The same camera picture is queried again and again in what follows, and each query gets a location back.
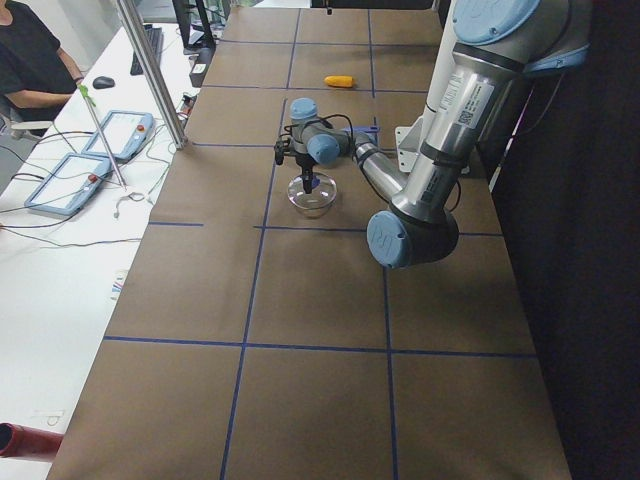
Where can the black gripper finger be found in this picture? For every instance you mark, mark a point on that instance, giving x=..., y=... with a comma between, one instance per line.
x=307, y=177

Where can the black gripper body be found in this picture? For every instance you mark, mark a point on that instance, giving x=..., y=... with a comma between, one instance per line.
x=304, y=169

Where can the glass lid with purple knob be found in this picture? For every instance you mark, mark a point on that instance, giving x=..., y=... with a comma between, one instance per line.
x=316, y=203

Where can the yellow corn cob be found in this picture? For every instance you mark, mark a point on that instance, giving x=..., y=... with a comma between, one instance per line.
x=339, y=81

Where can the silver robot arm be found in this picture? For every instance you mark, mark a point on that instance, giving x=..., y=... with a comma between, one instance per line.
x=485, y=46

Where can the white support column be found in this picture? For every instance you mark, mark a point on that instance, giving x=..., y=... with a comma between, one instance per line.
x=445, y=87

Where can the far teach pendant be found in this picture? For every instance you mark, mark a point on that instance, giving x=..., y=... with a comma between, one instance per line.
x=126, y=133

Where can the teach pendant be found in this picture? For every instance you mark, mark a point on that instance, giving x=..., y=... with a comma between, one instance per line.
x=126, y=133
x=70, y=185

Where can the black computer mouse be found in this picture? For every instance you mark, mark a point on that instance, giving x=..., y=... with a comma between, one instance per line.
x=103, y=82

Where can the metal grabber stick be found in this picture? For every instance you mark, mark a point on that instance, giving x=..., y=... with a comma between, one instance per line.
x=91, y=108

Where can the near teach pendant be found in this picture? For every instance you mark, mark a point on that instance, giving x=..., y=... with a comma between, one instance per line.
x=70, y=185

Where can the seated person in black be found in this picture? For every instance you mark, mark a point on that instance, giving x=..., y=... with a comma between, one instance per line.
x=38, y=77

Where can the red cylinder object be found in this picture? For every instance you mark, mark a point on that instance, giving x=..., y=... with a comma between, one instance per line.
x=28, y=443

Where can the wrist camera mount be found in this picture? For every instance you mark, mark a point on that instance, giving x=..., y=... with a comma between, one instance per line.
x=282, y=149

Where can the dark pot with purple handle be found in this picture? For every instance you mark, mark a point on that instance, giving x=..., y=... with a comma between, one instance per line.
x=370, y=130

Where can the aluminium frame post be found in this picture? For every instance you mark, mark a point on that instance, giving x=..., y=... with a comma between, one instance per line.
x=132, y=23

